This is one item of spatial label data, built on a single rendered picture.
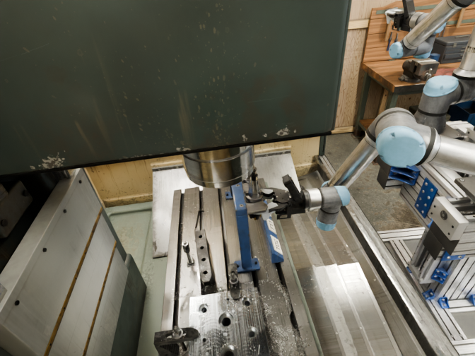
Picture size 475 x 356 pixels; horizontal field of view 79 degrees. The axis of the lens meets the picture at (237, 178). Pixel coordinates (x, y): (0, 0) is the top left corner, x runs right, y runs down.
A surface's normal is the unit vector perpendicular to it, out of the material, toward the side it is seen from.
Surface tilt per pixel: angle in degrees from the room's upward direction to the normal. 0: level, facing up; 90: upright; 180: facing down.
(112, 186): 90
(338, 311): 8
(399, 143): 88
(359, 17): 90
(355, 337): 8
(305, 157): 90
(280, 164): 25
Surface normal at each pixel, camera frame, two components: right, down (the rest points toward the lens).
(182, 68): 0.11, 0.59
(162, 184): -0.03, -0.47
